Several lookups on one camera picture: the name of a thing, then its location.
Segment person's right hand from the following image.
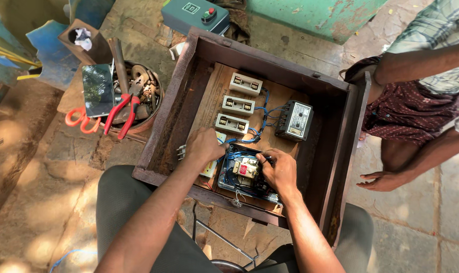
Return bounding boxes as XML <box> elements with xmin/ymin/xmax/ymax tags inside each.
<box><xmin>256</xmin><ymin>148</ymin><xmax>299</xmax><ymax>197</ymax></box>

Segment person's left hand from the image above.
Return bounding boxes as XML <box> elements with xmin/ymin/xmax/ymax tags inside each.
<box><xmin>183</xmin><ymin>127</ymin><xmax>230</xmax><ymax>166</ymax></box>

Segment white yellow label card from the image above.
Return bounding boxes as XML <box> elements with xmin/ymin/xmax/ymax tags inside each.
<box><xmin>199</xmin><ymin>131</ymin><xmax>227</xmax><ymax>179</ymax></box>

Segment motor starter contactor unit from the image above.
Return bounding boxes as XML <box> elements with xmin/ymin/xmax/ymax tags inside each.
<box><xmin>217</xmin><ymin>144</ymin><xmax>283</xmax><ymax>206</ymax></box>

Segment white ceramic fuse holder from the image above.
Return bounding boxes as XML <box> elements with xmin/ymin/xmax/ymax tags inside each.
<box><xmin>215</xmin><ymin>113</ymin><xmax>250</xmax><ymax>135</ymax></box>
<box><xmin>222</xmin><ymin>95</ymin><xmax>256</xmax><ymax>117</ymax></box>
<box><xmin>229</xmin><ymin>72</ymin><xmax>263</xmax><ymax>97</ymax></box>

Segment rusty brown metal panel box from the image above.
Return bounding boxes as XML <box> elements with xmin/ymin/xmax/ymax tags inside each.
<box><xmin>132</xmin><ymin>27</ymin><xmax>371</xmax><ymax>248</ymax></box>

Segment plywood mounting board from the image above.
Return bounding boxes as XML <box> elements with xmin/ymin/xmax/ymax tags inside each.
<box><xmin>188</xmin><ymin>62</ymin><xmax>310</xmax><ymax>213</ymax></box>

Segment black relay unit white label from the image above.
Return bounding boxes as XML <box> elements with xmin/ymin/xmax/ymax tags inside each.
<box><xmin>274</xmin><ymin>100</ymin><xmax>314</xmax><ymax>142</ymax></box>

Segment round tin of metal parts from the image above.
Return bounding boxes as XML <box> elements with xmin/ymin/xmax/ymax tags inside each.
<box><xmin>107</xmin><ymin>61</ymin><xmax>164</xmax><ymax>134</ymax></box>

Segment person's grey trousers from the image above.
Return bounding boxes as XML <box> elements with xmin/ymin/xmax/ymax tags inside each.
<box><xmin>96</xmin><ymin>165</ymin><xmax>374</xmax><ymax>273</ymax></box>

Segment grey metal pipe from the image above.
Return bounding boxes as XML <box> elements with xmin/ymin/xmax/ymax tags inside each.
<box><xmin>108</xmin><ymin>37</ymin><xmax>131</xmax><ymax>95</ymax></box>

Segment green starter cover with buttons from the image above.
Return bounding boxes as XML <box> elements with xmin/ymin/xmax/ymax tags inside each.
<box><xmin>161</xmin><ymin>0</ymin><xmax>231</xmax><ymax>36</ymax></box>

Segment black smartphone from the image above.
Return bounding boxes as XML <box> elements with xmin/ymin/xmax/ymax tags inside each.
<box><xmin>82</xmin><ymin>64</ymin><xmax>116</xmax><ymax>118</ymax></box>

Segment green metal cabinet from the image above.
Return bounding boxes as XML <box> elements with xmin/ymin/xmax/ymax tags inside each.
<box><xmin>246</xmin><ymin>0</ymin><xmax>389</xmax><ymax>45</ymax></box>

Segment brown box with white cloth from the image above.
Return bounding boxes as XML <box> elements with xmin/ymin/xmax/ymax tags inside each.
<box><xmin>57</xmin><ymin>18</ymin><xmax>113</xmax><ymax>66</ymax></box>

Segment blue wires bundle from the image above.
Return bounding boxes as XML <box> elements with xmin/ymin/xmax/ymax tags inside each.
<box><xmin>217</xmin><ymin>88</ymin><xmax>291</xmax><ymax>145</ymax></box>

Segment metal stool frame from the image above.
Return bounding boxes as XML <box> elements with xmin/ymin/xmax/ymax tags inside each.
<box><xmin>192</xmin><ymin>201</ymin><xmax>261</xmax><ymax>273</ymax></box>

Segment red handled pliers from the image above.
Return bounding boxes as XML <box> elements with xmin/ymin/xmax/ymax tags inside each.
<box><xmin>104</xmin><ymin>74</ymin><xmax>150</xmax><ymax>140</ymax></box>

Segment orange handled scissors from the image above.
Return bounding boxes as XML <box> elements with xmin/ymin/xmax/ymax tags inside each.
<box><xmin>65</xmin><ymin>106</ymin><xmax>102</xmax><ymax>134</ymax></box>

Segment blue metal machine frame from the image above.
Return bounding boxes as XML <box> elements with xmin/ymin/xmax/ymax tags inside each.
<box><xmin>0</xmin><ymin>0</ymin><xmax>116</xmax><ymax>110</ymax></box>

